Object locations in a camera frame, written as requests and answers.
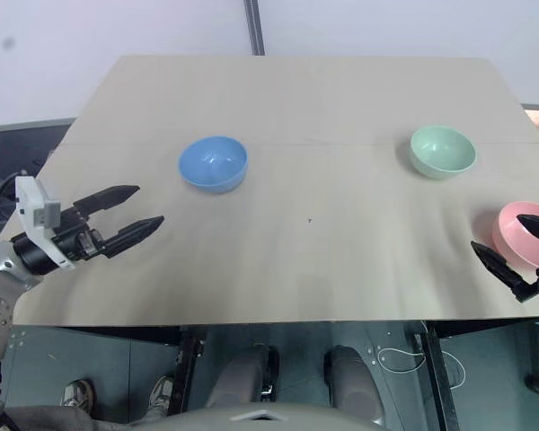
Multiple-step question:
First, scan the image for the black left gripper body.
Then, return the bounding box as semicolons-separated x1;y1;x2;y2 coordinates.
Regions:
52;206;108;263

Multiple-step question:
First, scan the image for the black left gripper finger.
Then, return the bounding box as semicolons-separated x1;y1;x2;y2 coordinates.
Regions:
102;215;166;259
73;184;141;221

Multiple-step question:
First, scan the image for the pink bowl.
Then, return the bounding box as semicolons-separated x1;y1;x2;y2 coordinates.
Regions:
491;200;539;272

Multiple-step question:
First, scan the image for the blue bowl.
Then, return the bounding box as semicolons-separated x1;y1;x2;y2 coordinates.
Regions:
178;135;249;195

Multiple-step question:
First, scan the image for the green bowl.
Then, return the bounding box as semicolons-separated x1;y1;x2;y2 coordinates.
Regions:
409;125;478;181

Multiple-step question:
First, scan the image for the black table leg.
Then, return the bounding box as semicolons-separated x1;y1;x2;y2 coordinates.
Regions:
169;326;207;417
411;320;461;431

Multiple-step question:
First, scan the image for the grey sneaker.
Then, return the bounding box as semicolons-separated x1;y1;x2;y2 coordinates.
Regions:
59;378;96;409
147;374;177;417

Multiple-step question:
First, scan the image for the grey trouser leg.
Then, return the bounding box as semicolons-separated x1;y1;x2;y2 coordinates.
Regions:
2;405;138;431

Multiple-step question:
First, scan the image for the dark rounded robot leg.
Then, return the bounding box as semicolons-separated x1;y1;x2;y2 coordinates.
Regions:
323;344;388;427
205;342;280;410

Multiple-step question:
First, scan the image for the dark vertical pole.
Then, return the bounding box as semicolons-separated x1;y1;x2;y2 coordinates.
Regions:
243;0;268;57

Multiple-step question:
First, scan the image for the grey robot torso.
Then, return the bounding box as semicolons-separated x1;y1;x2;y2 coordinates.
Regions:
129;400;390;431

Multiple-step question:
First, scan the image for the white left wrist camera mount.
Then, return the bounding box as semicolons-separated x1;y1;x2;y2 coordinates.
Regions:
15;176;76;271

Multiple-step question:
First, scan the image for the white cord loop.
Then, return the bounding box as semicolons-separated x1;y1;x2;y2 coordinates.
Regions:
376;347;467;390

